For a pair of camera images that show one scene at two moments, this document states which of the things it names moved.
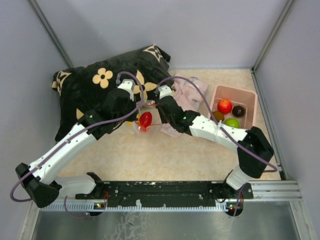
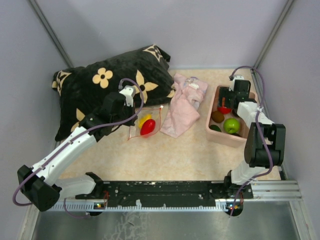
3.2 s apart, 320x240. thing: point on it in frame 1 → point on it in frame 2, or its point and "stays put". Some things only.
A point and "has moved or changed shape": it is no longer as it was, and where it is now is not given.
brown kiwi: [218, 115] stays put
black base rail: [167, 194] stays put
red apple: [224, 106] stays put
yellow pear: [132, 123] has moved or changed shape
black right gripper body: [165, 119] → [224, 92]
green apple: [232, 122] stays put
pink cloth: [189, 93] stays put
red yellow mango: [145, 120] → [148, 126]
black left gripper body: [131, 107] stays put
